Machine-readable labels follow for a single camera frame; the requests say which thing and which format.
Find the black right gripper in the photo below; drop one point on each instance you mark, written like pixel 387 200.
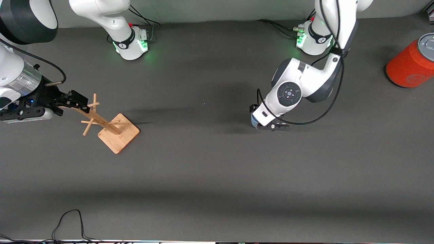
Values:
pixel 46 95

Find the light blue plastic cup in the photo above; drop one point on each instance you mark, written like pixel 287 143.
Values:
pixel 254 121

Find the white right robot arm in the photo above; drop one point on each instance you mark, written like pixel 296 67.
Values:
pixel 108 17

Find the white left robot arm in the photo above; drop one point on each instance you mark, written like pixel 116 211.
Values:
pixel 305 81

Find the wooden cup rack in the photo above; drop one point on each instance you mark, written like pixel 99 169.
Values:
pixel 118 137

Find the orange can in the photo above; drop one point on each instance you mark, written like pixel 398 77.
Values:
pixel 410 67

